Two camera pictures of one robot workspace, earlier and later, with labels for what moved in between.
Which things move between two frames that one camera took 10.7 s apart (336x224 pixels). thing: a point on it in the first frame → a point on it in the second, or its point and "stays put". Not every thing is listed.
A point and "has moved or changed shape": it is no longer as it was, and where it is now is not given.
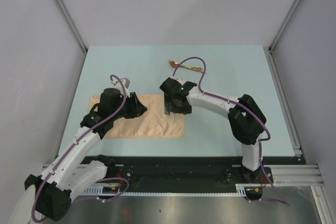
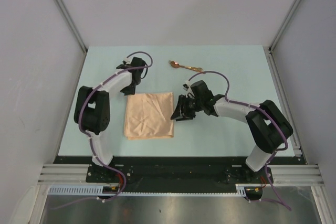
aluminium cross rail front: x=296 y=174 stays put
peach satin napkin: x=154 y=123 has moved or changed shape
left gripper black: x=136 y=108 → x=129 y=91
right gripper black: x=169 y=106 → x=178 y=114
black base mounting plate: x=193 y=173 stays put
